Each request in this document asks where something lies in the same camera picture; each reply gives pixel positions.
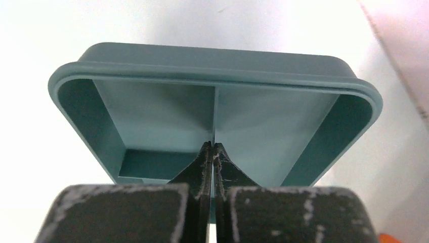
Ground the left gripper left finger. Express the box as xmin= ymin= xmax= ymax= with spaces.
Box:
xmin=36 ymin=142 xmax=212 ymax=242

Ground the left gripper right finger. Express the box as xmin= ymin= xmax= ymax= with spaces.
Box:
xmin=213 ymin=143 xmax=378 ymax=242

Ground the teal divided tray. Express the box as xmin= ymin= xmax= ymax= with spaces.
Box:
xmin=48 ymin=43 xmax=383 ymax=203

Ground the orange medicine kit box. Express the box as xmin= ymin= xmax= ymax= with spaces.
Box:
xmin=378 ymin=234 xmax=402 ymax=243

